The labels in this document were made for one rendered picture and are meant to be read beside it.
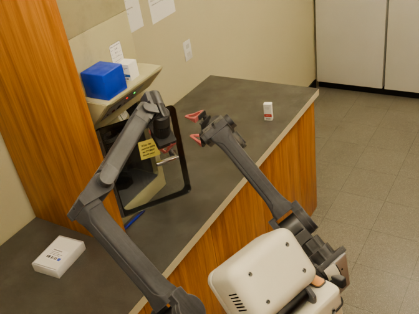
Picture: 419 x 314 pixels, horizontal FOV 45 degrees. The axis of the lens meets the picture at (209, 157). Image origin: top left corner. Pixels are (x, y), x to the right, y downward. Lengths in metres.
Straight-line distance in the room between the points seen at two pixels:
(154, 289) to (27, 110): 0.88
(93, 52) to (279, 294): 1.03
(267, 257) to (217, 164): 1.15
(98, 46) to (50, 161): 0.46
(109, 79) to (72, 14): 0.23
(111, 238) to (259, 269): 0.36
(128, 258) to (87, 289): 0.64
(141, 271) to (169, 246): 0.68
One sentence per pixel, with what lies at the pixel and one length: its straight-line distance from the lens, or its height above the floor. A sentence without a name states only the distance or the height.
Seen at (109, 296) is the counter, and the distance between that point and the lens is 1.81.
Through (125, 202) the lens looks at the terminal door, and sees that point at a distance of 1.98.
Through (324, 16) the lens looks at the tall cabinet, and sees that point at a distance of 4.67.
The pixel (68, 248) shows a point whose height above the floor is 0.98.
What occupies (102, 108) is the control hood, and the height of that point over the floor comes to 1.50.
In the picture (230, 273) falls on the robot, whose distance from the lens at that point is 1.16.
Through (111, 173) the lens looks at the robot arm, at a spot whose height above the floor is 1.51.
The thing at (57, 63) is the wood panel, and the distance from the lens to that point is 1.62.
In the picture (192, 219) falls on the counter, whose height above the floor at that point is 0.94.
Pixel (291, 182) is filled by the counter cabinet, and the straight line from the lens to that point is 2.81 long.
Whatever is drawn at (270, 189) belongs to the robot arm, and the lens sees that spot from 1.44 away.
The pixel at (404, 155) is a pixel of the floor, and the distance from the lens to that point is 4.01.
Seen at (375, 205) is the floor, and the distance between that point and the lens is 3.52.
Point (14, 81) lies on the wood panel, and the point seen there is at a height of 1.59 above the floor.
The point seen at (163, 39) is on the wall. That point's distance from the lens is 2.80.
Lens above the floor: 2.21
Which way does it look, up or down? 33 degrees down
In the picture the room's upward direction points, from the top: 9 degrees counter-clockwise
